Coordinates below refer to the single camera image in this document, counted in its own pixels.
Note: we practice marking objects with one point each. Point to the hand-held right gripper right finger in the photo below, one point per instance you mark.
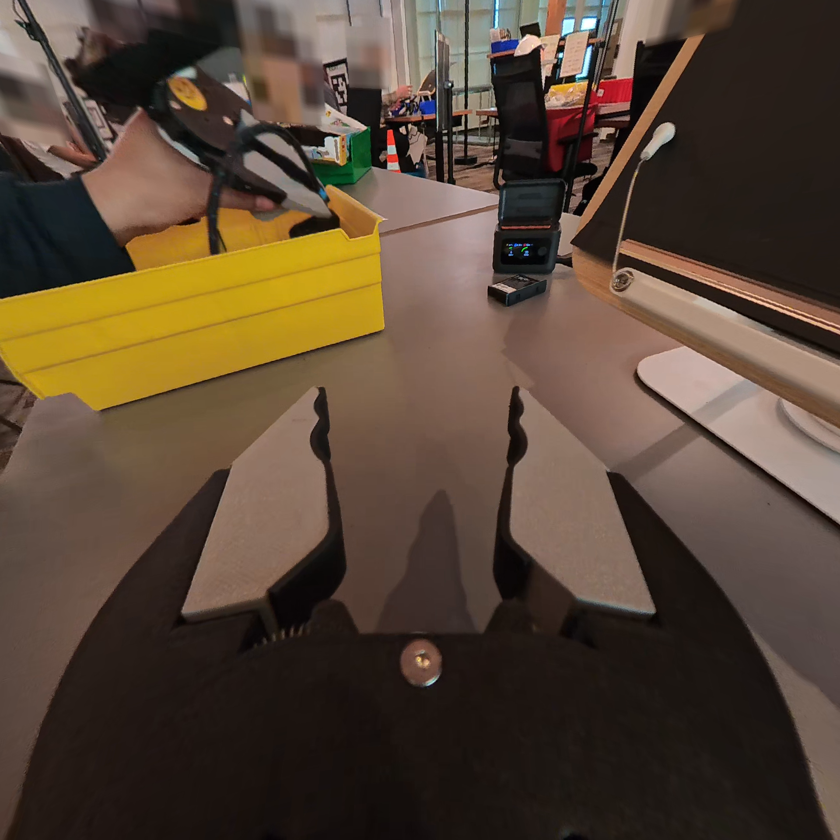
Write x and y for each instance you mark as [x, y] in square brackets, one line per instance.
[571, 525]

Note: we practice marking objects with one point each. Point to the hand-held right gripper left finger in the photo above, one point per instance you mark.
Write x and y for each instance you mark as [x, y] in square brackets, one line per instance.
[262, 525]

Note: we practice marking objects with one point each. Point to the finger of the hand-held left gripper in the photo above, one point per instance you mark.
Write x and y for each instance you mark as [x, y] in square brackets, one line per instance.
[289, 170]
[253, 187]

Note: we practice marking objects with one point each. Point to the black hdmi adapter hub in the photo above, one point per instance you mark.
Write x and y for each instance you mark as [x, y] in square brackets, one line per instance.
[315, 226]

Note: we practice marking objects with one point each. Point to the yellow plastic bin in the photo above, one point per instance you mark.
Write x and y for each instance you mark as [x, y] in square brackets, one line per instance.
[197, 328]

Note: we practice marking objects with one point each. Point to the person's left forearm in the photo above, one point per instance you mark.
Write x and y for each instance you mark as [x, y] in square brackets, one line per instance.
[52, 236]

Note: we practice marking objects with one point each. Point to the person's left hand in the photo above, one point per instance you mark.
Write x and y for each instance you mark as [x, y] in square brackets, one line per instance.
[144, 190]

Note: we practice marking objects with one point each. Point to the green plastic bin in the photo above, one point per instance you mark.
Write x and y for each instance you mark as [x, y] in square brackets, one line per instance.
[348, 167]

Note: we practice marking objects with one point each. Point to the small marker sign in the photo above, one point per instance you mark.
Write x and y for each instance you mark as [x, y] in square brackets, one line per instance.
[337, 85]

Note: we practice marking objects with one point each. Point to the orange traffic cone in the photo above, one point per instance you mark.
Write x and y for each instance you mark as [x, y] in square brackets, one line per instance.
[392, 154]

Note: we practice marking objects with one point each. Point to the black tripod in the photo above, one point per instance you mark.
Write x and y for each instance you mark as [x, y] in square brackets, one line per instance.
[65, 85]

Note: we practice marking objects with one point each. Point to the white board stand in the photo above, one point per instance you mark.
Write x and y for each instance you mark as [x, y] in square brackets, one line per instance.
[709, 394]

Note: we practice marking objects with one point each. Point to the tall black office chair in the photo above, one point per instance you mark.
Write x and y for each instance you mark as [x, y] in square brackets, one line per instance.
[518, 111]

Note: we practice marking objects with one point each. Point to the small black battery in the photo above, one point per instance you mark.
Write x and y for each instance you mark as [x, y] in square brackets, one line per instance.
[518, 290]

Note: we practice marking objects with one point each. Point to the black charger case with screen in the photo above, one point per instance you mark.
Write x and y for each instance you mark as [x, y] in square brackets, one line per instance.
[525, 256]

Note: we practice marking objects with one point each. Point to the table with red cloth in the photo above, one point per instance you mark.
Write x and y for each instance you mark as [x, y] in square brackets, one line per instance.
[577, 131]

